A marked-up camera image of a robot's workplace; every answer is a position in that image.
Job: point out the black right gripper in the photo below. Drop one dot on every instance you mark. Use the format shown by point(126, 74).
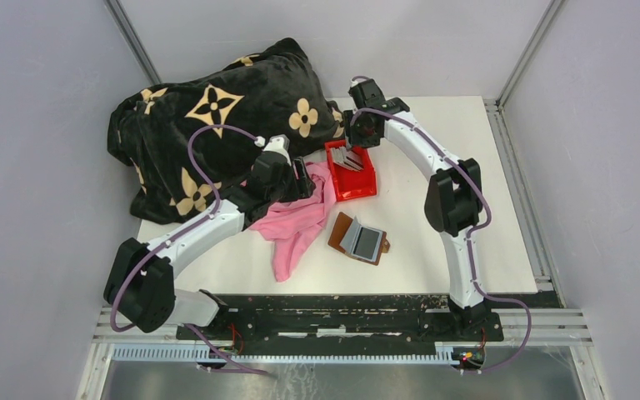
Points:
point(350, 117)

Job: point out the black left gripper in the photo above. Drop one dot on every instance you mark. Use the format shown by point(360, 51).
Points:
point(303, 187)

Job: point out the stack of cards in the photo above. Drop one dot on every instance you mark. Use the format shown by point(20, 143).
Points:
point(346, 158)

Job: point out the red plastic bin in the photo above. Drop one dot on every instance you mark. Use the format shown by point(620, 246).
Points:
point(349, 185)

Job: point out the brown leather card holder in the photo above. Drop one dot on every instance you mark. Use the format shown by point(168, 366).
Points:
point(358, 241)

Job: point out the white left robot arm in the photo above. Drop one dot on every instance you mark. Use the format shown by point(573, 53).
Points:
point(141, 286)

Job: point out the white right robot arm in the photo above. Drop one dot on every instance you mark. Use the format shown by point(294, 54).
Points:
point(454, 199)

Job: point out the pink cloth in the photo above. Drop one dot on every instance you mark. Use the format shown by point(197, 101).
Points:
point(293, 226)

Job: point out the black floral blanket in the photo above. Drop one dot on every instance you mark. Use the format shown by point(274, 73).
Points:
point(187, 139)

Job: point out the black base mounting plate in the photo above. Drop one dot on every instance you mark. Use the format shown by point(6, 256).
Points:
point(349, 325)

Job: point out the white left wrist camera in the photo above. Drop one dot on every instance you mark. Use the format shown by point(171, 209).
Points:
point(278, 144)

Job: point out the aluminium rail frame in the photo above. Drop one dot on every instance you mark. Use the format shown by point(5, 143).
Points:
point(540, 328)

